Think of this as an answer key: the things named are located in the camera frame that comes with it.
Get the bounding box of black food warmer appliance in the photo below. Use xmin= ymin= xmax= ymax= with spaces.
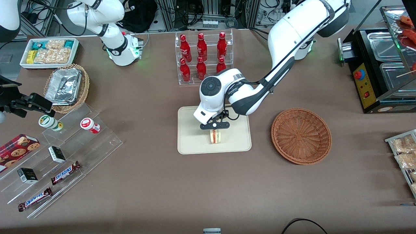
xmin=337 ymin=5 xmax=416 ymax=114

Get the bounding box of clear acrylic bottle rack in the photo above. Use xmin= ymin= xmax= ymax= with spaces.
xmin=175 ymin=29 xmax=234 ymax=86

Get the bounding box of red lidded yogurt cup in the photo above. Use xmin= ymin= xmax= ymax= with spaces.
xmin=80 ymin=118 xmax=101 ymax=134

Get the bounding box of beige plastic tray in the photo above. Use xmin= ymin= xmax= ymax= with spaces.
xmin=177 ymin=106 xmax=252 ymax=155

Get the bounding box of silver foil packs stack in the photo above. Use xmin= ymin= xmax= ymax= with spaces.
xmin=45 ymin=68 xmax=82 ymax=105

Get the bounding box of small layered sandwich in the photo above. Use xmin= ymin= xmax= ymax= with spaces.
xmin=209 ymin=129 xmax=224 ymax=144

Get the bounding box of clear acrylic tiered stand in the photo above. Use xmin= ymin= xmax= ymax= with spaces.
xmin=0 ymin=103 xmax=123 ymax=219

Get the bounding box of steel warmer pan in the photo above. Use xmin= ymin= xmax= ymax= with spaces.
xmin=367 ymin=32 xmax=401 ymax=62
xmin=379 ymin=62 xmax=416 ymax=92

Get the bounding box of green lidded yogurt cup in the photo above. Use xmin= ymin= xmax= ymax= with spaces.
xmin=38 ymin=115 xmax=64 ymax=132

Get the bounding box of black cable loop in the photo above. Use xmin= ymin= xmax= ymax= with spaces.
xmin=281 ymin=218 xmax=329 ymax=234

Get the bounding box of red tartan cookie box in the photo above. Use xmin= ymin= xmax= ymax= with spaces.
xmin=0 ymin=134 xmax=41 ymax=173

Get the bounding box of tray of packaged snacks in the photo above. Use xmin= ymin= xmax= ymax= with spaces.
xmin=385 ymin=129 xmax=416 ymax=199

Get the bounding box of black bag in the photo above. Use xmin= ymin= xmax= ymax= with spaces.
xmin=118 ymin=0 xmax=158 ymax=33

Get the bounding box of white snack bin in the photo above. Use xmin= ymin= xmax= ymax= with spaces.
xmin=19 ymin=38 xmax=80 ymax=71

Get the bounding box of brown round wicker basket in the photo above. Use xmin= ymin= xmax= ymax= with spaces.
xmin=271 ymin=108 xmax=332 ymax=165

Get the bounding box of Snickers chocolate bar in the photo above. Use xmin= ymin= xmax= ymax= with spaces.
xmin=51 ymin=161 xmax=82 ymax=185
xmin=18 ymin=187 xmax=53 ymax=212

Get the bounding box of small black carton box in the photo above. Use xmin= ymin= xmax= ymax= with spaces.
xmin=48 ymin=146 xmax=66 ymax=163
xmin=17 ymin=168 xmax=38 ymax=184

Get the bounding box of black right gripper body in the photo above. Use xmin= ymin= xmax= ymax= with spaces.
xmin=0 ymin=94 xmax=33 ymax=113

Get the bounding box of clear cracker bag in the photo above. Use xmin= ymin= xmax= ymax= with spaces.
xmin=45 ymin=40 xmax=65 ymax=50
xmin=34 ymin=48 xmax=71 ymax=64

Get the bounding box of light wicker basket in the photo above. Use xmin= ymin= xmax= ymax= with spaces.
xmin=44 ymin=64 xmax=90 ymax=114

